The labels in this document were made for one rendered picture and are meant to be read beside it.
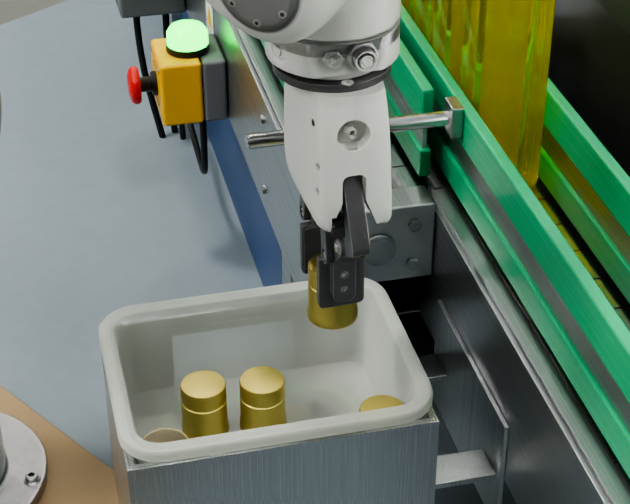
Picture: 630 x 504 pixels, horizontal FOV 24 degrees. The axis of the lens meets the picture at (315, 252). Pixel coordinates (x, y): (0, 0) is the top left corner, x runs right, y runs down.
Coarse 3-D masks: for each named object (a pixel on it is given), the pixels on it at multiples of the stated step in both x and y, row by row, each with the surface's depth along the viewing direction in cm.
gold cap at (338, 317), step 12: (312, 264) 100; (312, 276) 99; (312, 288) 100; (312, 300) 100; (312, 312) 101; (324, 312) 100; (336, 312) 100; (348, 312) 101; (324, 324) 101; (336, 324) 101; (348, 324) 101
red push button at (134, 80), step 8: (128, 72) 152; (136, 72) 151; (128, 80) 151; (136, 80) 151; (144, 80) 152; (128, 88) 152; (136, 88) 151; (144, 88) 152; (152, 88) 152; (136, 96) 151
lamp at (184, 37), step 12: (180, 24) 150; (192, 24) 150; (168, 36) 150; (180, 36) 149; (192, 36) 149; (204, 36) 150; (168, 48) 150; (180, 48) 149; (192, 48) 149; (204, 48) 150
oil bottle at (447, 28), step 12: (444, 0) 116; (456, 0) 114; (444, 12) 116; (456, 12) 114; (444, 24) 117; (456, 24) 115; (444, 36) 117; (456, 36) 115; (444, 48) 118; (456, 48) 116; (444, 60) 118; (456, 60) 116; (456, 72) 117
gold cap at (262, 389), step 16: (256, 368) 109; (272, 368) 109; (240, 384) 108; (256, 384) 108; (272, 384) 108; (240, 400) 109; (256, 400) 107; (272, 400) 107; (240, 416) 110; (256, 416) 108; (272, 416) 108
